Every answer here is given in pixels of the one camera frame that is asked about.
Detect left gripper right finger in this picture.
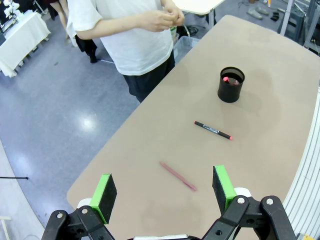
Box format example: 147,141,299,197
201,164,298,240

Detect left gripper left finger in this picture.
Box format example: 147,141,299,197
41,173,118,240

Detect pink pen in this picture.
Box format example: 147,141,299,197
159,161,198,192

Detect person's right forearm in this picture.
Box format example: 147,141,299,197
74,12,145,41

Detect black mesh pen holder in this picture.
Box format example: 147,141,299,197
216,66,246,104

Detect person's left hand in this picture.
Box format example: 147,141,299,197
161,0,186,26

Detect person's right hand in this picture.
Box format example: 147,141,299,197
138,9,176,33

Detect black marker with pink caps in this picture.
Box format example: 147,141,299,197
194,120,233,141

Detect white slatted panel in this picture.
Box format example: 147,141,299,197
283,87,320,240

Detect clear plastic box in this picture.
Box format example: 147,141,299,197
172,35,201,63

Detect person in white T-shirt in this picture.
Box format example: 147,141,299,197
66,0,176,103

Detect table with white cloth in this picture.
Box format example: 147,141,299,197
0,11,52,78

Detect grey stool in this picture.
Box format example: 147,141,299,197
284,8,306,41

